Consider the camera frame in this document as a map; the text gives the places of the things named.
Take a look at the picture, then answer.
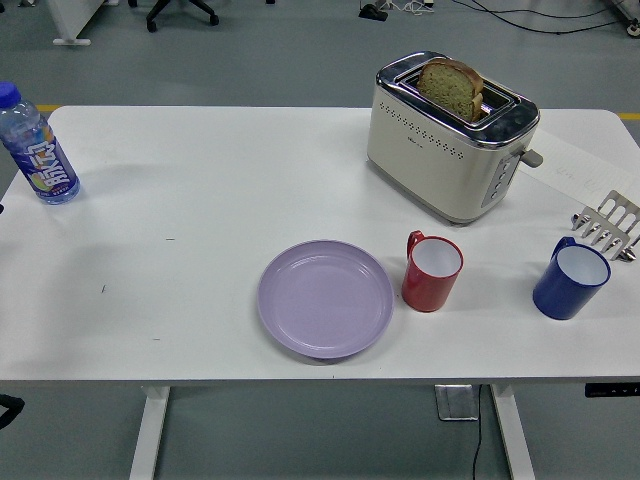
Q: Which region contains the silver box under table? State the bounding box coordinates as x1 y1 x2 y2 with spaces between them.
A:
433 383 480 422

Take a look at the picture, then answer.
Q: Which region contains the black cable under table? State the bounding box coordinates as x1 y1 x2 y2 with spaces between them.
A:
469 384 485 480

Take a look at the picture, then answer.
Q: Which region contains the white floor cable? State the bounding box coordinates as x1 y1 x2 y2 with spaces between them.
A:
389 0 436 16

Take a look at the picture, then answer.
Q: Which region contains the black power adapter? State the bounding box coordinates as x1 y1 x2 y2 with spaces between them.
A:
357 3 390 22

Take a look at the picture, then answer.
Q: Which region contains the red mug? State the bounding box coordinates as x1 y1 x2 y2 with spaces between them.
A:
401 229 465 314

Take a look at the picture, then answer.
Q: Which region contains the black floor cable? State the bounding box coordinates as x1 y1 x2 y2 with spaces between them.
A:
469 0 626 37

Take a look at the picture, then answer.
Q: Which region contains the lilac round plate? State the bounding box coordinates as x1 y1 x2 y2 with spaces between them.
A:
257 239 396 360

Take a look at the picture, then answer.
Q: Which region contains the black office chair base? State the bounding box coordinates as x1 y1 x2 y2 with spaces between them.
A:
144 0 221 34

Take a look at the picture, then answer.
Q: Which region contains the black table control panel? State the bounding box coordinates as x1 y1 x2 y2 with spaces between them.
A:
584 382 640 400

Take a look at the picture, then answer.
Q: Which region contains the blue mug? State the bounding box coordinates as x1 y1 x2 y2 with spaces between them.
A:
532 236 612 321

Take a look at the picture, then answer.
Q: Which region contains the large brown bread slice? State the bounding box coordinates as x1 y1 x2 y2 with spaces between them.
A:
416 57 486 121

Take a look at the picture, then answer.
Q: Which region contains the metal toast rack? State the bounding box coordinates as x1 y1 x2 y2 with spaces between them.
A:
571 189 640 264

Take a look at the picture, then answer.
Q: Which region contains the white desk foot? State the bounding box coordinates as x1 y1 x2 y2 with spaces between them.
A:
52 0 109 47

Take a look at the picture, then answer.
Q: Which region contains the cream and chrome toaster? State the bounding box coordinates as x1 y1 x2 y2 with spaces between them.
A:
366 49 545 225

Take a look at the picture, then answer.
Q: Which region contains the plastic bottle blue label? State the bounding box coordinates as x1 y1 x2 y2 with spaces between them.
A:
0 82 82 206

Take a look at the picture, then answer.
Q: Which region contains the white table leg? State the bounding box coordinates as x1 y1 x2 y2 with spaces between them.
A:
488 383 537 480
127 385 172 480

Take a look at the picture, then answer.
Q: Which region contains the white paper sheet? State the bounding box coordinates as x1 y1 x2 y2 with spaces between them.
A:
517 124 636 207

